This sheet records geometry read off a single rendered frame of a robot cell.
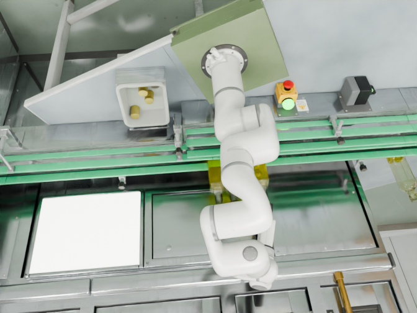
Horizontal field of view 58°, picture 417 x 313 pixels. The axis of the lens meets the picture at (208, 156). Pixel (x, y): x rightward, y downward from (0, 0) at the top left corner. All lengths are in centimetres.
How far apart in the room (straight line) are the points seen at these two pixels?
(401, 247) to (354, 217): 360
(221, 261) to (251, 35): 68
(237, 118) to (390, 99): 81
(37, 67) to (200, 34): 128
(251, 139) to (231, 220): 22
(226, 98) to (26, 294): 99
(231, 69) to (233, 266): 59
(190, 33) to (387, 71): 82
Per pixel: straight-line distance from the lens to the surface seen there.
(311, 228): 160
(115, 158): 151
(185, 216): 153
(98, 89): 148
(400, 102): 169
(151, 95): 142
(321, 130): 150
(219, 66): 120
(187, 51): 123
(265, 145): 96
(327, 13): 137
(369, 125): 158
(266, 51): 127
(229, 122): 105
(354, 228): 166
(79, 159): 154
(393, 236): 529
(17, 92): 219
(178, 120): 144
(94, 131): 159
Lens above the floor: 179
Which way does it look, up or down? 35 degrees down
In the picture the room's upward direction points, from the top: 174 degrees clockwise
